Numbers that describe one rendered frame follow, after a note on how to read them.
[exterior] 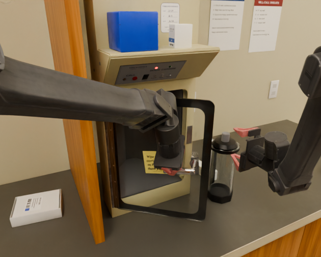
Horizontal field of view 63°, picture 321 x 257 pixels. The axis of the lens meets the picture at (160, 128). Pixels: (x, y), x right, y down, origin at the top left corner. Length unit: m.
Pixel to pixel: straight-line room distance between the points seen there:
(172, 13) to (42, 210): 0.77
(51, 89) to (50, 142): 0.93
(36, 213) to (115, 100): 0.67
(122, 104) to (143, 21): 0.28
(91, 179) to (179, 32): 0.47
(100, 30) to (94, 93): 0.37
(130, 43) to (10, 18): 0.60
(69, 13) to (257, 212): 0.86
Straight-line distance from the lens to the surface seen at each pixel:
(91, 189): 0.78
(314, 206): 1.17
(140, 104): 0.48
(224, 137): 0.95
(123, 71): 0.69
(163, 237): 0.91
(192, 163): 0.75
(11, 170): 1.31
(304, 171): 0.67
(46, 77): 0.35
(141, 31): 0.67
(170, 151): 0.62
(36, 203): 1.06
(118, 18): 0.65
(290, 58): 1.90
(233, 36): 1.53
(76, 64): 0.65
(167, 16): 0.82
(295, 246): 1.25
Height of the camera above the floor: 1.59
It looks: 23 degrees down
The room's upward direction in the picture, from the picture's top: straight up
